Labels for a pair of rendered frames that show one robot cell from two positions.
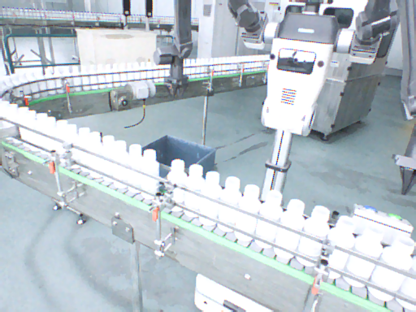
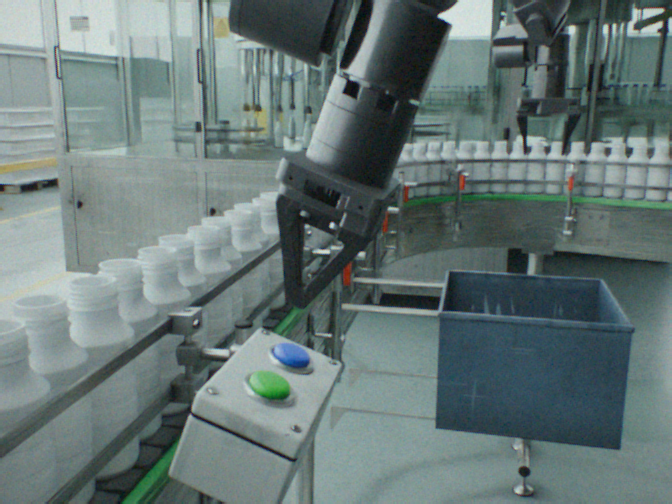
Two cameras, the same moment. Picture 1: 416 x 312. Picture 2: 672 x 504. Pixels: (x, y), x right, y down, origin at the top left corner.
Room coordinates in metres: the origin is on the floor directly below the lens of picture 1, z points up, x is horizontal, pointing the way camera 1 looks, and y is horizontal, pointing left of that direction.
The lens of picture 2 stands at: (0.56, -0.99, 1.32)
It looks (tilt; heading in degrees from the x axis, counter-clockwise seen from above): 13 degrees down; 75
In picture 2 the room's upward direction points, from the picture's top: 1 degrees clockwise
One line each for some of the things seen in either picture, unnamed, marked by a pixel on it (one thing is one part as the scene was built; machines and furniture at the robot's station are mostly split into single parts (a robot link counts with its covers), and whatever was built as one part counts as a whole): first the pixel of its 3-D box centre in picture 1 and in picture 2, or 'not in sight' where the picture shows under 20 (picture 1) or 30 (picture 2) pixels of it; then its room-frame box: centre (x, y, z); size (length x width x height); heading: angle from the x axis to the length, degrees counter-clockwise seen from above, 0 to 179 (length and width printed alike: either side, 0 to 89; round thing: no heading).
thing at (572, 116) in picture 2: (178, 88); (556, 128); (1.28, 0.16, 1.26); 0.07 x 0.07 x 0.09; 62
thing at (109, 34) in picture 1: (119, 69); not in sight; (4.92, 1.63, 0.59); 1.10 x 0.62 x 1.18; 136
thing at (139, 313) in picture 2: (337, 247); (125, 350); (0.54, -0.34, 1.08); 0.06 x 0.06 x 0.17
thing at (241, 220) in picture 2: (229, 204); (239, 273); (0.68, -0.07, 1.08); 0.06 x 0.06 x 0.17
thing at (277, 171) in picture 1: (271, 195); not in sight; (1.26, -0.35, 0.74); 0.11 x 0.11 x 0.40; 64
